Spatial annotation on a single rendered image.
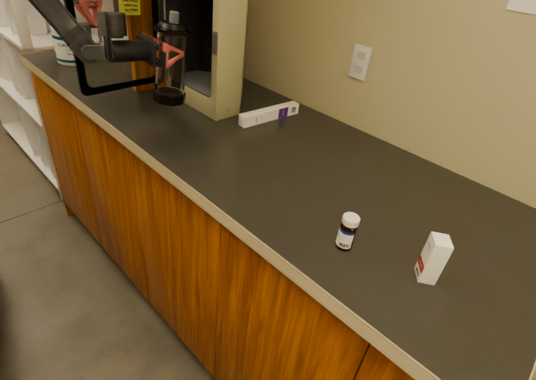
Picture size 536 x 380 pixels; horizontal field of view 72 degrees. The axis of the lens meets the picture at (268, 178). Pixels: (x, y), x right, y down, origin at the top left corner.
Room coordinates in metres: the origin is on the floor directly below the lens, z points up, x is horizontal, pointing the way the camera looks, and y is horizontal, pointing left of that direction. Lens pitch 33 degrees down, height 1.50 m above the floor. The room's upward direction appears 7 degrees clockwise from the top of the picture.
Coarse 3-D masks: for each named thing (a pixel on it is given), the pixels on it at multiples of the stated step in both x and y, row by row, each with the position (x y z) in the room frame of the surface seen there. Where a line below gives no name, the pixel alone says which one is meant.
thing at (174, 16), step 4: (172, 12) 1.12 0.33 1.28; (176, 12) 1.13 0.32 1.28; (172, 16) 1.12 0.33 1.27; (176, 16) 1.12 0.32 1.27; (164, 20) 1.13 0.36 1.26; (168, 20) 1.15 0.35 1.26; (172, 20) 1.12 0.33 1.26; (176, 20) 1.12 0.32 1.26; (160, 24) 1.10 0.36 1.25; (164, 24) 1.09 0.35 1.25; (168, 24) 1.09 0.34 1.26; (172, 24) 1.10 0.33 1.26; (176, 24) 1.11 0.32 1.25; (180, 24) 1.13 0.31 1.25; (184, 24) 1.14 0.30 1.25; (164, 28) 1.09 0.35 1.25; (168, 28) 1.09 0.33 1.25; (172, 28) 1.09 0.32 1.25; (176, 28) 1.09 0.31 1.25; (180, 28) 1.10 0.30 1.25; (184, 28) 1.11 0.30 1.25
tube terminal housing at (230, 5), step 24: (216, 0) 1.17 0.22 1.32; (240, 0) 1.23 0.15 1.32; (216, 24) 1.17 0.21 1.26; (240, 24) 1.23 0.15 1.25; (240, 48) 1.24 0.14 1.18; (216, 72) 1.17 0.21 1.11; (240, 72) 1.24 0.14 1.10; (192, 96) 1.25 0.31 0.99; (216, 96) 1.16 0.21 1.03; (240, 96) 1.25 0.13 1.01; (216, 120) 1.17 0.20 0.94
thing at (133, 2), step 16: (64, 0) 1.11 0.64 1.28; (80, 0) 1.15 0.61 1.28; (96, 0) 1.18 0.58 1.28; (112, 0) 1.23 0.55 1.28; (128, 0) 1.27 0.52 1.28; (144, 0) 1.31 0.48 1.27; (80, 16) 1.14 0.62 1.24; (96, 16) 1.18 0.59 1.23; (128, 16) 1.26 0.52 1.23; (144, 16) 1.31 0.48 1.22; (96, 32) 1.17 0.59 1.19; (128, 32) 1.26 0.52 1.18; (144, 32) 1.31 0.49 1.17; (96, 64) 1.16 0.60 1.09; (112, 64) 1.20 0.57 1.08; (128, 64) 1.25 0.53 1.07; (144, 64) 1.30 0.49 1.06; (96, 80) 1.15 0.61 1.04; (112, 80) 1.20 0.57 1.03; (128, 80) 1.24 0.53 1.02
